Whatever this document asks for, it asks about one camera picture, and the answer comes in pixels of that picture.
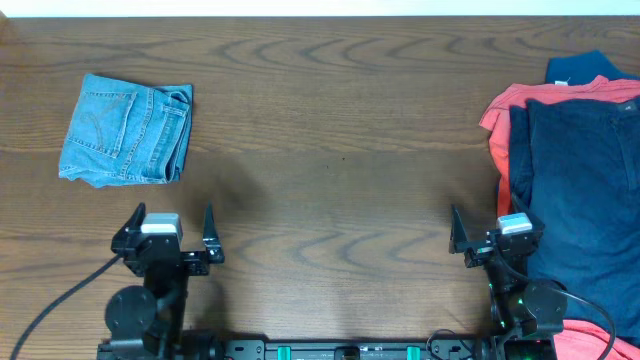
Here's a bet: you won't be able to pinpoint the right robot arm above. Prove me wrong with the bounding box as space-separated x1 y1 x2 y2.
449 197 568 359

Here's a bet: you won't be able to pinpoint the dark navy blue garment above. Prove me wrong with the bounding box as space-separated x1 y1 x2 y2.
509 99 639 345

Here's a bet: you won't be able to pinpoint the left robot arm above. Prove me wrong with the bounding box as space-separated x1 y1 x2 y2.
97 203 225 359

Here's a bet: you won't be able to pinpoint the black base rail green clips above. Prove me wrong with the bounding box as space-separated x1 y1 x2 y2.
97 337 494 360

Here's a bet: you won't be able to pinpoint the red orange garment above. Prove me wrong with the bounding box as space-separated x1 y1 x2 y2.
478 74 640 218

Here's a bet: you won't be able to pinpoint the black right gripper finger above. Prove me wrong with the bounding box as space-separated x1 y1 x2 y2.
511 193 545 232
449 205 474 254

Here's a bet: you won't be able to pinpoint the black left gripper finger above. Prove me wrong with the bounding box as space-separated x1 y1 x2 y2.
111 202 146 253
202 203 225 264

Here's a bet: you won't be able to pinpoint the teal blue garment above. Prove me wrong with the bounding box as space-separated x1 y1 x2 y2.
545 50 639 85

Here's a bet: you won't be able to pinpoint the light blue denim jeans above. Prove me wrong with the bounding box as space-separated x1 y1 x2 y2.
58 74 194 188

